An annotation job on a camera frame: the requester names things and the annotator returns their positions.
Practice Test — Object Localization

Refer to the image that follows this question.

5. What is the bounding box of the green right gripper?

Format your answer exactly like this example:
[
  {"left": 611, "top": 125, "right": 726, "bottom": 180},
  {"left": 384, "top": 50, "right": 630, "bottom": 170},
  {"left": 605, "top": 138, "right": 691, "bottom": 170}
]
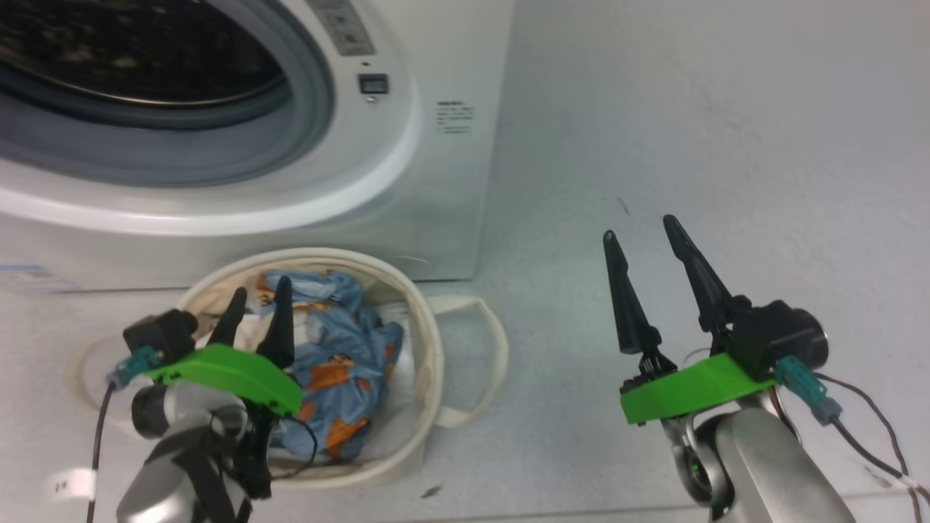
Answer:
[{"left": 602, "top": 214, "right": 778, "bottom": 426}]

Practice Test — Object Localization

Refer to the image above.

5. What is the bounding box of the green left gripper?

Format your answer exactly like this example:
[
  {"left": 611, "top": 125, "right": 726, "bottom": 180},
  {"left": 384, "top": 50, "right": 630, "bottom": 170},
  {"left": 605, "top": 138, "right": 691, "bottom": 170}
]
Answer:
[{"left": 144, "top": 275, "right": 304, "bottom": 418}]

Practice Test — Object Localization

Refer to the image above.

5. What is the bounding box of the blue garment orange print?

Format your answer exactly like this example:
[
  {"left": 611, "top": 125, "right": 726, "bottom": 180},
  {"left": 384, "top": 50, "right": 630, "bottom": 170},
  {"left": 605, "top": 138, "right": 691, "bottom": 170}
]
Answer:
[{"left": 247, "top": 270, "right": 404, "bottom": 462}]

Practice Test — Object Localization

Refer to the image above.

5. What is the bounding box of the white cloth basket liner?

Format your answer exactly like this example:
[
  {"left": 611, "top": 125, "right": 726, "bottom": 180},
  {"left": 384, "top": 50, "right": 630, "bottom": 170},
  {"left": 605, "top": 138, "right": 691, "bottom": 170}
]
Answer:
[{"left": 193, "top": 301, "right": 426, "bottom": 473}]

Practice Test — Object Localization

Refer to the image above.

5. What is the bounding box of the cream canvas laundry basket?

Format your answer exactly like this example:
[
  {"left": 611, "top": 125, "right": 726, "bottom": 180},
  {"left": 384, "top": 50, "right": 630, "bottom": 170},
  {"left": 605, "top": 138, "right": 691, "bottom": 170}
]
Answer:
[{"left": 69, "top": 247, "right": 509, "bottom": 489}]

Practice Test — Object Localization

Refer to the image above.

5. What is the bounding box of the grey rubber door gasket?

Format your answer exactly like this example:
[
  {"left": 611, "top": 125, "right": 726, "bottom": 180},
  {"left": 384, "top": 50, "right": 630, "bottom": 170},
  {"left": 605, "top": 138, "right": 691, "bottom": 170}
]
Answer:
[{"left": 0, "top": 0, "right": 336, "bottom": 188}]

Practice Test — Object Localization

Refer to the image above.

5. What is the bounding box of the white washing machine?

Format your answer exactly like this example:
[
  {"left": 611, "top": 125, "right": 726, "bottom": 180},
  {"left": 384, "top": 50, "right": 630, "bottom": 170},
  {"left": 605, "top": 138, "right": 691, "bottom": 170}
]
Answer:
[{"left": 0, "top": 0, "right": 515, "bottom": 295}]

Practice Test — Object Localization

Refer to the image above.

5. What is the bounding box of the steel washing machine drum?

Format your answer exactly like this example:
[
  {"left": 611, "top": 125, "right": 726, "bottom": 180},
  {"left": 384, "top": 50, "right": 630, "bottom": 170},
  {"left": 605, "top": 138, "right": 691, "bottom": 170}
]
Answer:
[{"left": 0, "top": 0, "right": 291, "bottom": 111}]

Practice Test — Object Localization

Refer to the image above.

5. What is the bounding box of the blue white energy label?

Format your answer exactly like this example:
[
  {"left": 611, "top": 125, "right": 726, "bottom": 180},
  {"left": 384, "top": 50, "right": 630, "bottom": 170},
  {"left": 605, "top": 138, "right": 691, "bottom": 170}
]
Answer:
[{"left": 0, "top": 263, "right": 57, "bottom": 293}]

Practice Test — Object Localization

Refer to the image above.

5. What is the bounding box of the small printed text sticker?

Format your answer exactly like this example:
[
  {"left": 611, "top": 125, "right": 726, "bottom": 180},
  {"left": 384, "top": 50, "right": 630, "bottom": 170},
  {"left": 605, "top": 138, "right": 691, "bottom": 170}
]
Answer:
[{"left": 436, "top": 100, "right": 477, "bottom": 136}]

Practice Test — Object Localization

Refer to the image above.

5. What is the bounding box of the left camera cable teal connector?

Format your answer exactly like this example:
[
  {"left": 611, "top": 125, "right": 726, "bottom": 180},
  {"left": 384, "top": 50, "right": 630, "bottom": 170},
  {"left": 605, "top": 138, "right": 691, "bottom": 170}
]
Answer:
[{"left": 86, "top": 345, "right": 162, "bottom": 523}]

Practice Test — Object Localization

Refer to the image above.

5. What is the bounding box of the camera cable teal connector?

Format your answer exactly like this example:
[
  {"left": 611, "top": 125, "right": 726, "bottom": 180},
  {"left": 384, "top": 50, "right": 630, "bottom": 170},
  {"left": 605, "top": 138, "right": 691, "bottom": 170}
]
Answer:
[
  {"left": 774, "top": 356, "right": 930, "bottom": 509},
  {"left": 86, "top": 345, "right": 162, "bottom": 523}
]

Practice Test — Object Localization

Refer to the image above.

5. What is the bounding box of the thin black left gripper wire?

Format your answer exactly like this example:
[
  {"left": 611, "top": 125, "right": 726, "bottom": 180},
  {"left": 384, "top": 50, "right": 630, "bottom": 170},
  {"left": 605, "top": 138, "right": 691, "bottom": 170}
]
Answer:
[{"left": 280, "top": 415, "right": 319, "bottom": 480}]

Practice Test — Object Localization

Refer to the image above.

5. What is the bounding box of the right camera cable teal connector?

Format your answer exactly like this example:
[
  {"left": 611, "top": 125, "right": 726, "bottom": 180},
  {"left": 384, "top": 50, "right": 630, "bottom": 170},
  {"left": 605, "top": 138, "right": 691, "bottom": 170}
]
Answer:
[{"left": 774, "top": 356, "right": 930, "bottom": 509}]

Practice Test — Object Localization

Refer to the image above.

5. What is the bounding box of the white cable label tag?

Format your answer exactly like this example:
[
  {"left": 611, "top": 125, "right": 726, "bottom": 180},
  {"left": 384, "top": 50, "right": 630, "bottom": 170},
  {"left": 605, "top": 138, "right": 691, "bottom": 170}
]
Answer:
[{"left": 44, "top": 469, "right": 99, "bottom": 503}]

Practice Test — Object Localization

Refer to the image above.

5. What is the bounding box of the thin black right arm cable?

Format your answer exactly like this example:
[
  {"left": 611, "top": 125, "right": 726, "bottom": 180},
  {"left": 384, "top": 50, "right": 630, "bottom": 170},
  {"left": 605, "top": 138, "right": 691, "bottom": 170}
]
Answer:
[{"left": 814, "top": 372, "right": 913, "bottom": 474}]

